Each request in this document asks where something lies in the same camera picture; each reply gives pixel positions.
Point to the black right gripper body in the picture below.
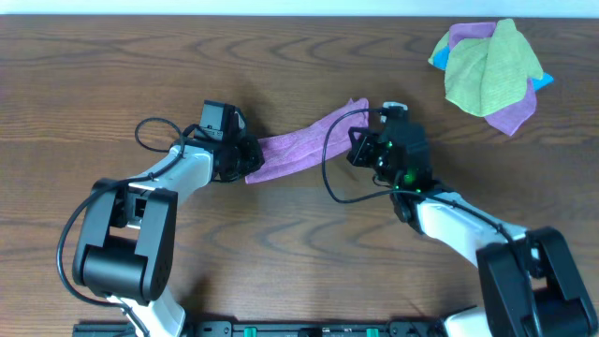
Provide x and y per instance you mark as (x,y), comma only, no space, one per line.
(375,155)

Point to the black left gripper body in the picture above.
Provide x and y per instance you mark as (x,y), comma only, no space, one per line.
(251,155)

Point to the purple microfiber cloth with tag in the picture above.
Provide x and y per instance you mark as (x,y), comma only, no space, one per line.
(302,149)

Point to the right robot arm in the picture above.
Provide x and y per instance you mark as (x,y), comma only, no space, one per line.
(529,280)

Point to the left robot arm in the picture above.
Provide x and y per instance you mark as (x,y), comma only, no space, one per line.
(125,248)

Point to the blue microfiber cloth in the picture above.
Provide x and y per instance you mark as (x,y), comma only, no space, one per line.
(440,59)

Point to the green microfiber cloth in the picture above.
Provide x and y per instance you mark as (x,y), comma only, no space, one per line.
(491,70)

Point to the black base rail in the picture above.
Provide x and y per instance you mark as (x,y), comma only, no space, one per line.
(397,328)

